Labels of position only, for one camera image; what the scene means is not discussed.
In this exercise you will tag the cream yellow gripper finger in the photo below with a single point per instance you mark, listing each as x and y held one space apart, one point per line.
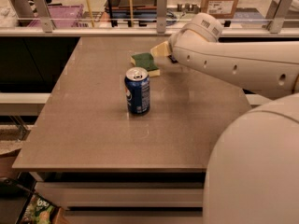
161 50

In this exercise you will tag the green and yellow sponge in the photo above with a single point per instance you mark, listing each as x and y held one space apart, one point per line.
146 61

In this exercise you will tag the dark blue RXBAR wrapper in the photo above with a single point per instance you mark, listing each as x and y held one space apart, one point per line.
172 59

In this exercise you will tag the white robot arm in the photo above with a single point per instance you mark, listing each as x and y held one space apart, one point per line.
252 176

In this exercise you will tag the blue Pepsi soda can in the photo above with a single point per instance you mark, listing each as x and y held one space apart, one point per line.
137 89

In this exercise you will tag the purple plastic crate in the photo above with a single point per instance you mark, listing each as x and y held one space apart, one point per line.
61 16

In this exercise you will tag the grey drawer cabinet front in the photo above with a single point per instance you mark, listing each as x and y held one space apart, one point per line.
126 203

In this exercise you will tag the green snack bag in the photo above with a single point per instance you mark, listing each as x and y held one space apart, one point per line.
38 211

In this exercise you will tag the grey metal railing post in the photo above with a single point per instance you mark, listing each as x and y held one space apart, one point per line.
161 16

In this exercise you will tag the yellow broom handle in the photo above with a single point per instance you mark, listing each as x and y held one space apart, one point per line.
90 12

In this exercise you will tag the grey metal right post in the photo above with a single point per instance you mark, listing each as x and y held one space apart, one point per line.
282 14

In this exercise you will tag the grey metal left post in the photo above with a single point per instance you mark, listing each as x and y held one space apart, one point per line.
44 16

